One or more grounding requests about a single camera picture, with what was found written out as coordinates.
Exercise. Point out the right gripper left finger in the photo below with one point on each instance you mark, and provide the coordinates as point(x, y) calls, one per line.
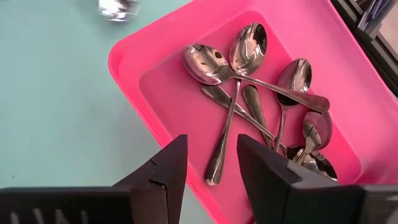
point(155, 193)

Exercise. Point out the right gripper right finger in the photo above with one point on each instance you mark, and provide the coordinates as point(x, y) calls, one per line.
point(267, 186)

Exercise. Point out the pink plastic bin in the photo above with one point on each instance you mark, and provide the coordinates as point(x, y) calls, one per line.
point(174, 102)

